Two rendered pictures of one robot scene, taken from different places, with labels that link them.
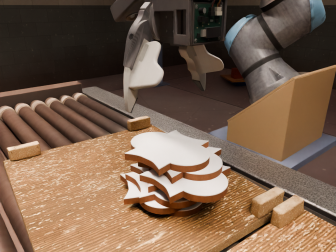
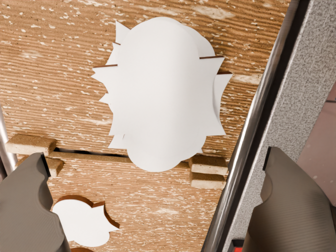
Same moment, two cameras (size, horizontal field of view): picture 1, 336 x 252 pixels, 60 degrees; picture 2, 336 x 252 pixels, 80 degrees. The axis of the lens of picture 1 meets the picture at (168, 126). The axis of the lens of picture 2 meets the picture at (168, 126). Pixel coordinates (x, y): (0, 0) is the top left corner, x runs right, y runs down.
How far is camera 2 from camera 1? 46 cm
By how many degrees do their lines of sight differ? 87
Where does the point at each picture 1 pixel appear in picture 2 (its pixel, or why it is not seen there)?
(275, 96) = not seen: outside the picture
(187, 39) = not seen: outside the picture
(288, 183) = (276, 141)
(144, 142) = (141, 61)
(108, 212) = (79, 59)
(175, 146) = (168, 107)
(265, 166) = (302, 108)
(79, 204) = (51, 17)
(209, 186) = (152, 161)
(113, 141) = not seen: outside the picture
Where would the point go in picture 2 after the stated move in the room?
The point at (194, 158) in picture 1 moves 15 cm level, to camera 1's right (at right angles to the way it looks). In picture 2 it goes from (162, 146) to (241, 208)
